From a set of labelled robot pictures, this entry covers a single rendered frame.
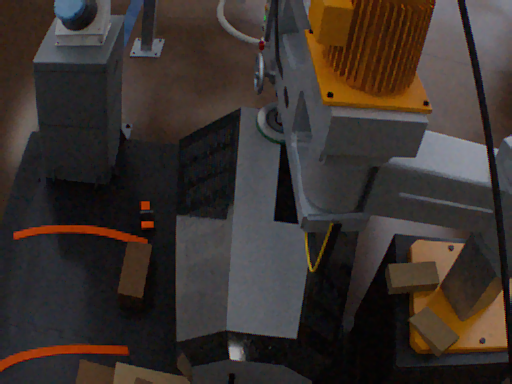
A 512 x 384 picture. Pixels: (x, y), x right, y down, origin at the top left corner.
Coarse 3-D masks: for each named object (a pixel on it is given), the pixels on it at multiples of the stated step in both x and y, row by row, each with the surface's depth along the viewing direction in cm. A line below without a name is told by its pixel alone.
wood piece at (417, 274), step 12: (396, 264) 233; (408, 264) 234; (420, 264) 234; (432, 264) 235; (396, 276) 230; (408, 276) 230; (420, 276) 231; (432, 276) 231; (396, 288) 228; (408, 288) 229; (420, 288) 231; (432, 288) 232
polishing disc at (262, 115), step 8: (272, 104) 273; (264, 112) 270; (272, 112) 270; (264, 120) 267; (272, 120) 267; (264, 128) 264; (272, 128) 264; (280, 128) 265; (272, 136) 262; (280, 136) 262
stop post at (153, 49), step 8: (144, 0) 383; (152, 0) 384; (144, 8) 389; (152, 8) 389; (144, 16) 394; (152, 16) 394; (144, 24) 399; (152, 24) 399; (144, 32) 404; (152, 32) 405; (136, 40) 423; (144, 40) 410; (152, 40) 411; (160, 40) 424; (136, 48) 418; (144, 48) 415; (152, 48) 418; (160, 48) 419; (136, 56) 413; (144, 56) 413; (152, 56) 414
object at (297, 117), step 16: (288, 32) 220; (288, 48) 214; (288, 64) 209; (304, 64) 206; (288, 80) 210; (304, 80) 187; (288, 96) 210; (304, 96) 189; (288, 112) 211; (304, 112) 199; (288, 128) 211; (304, 128) 204; (288, 144) 211; (304, 144) 206; (304, 160) 202; (320, 160) 173; (336, 160) 172; (352, 160) 173; (368, 160) 173; (384, 160) 174; (304, 192) 195; (304, 208) 193; (320, 208) 192; (304, 224) 194; (320, 224) 192; (352, 224) 194
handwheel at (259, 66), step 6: (258, 54) 229; (258, 60) 232; (264, 60) 226; (258, 66) 231; (264, 66) 225; (258, 72) 229; (264, 72) 225; (270, 72) 231; (258, 78) 231; (264, 78) 225; (258, 84) 235; (258, 90) 229
